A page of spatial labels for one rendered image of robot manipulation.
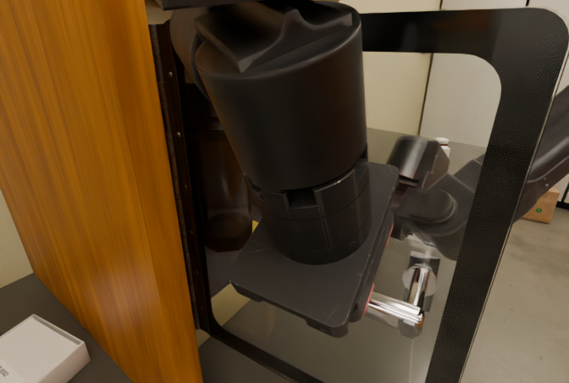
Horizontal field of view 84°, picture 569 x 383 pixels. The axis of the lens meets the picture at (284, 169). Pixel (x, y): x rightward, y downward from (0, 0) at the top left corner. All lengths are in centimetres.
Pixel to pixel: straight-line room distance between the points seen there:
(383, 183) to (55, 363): 49
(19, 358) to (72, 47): 44
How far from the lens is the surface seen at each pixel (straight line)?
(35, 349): 60
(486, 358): 194
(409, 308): 24
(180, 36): 18
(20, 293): 79
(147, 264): 30
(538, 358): 207
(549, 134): 39
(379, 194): 19
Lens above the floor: 138
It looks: 23 degrees down
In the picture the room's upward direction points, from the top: straight up
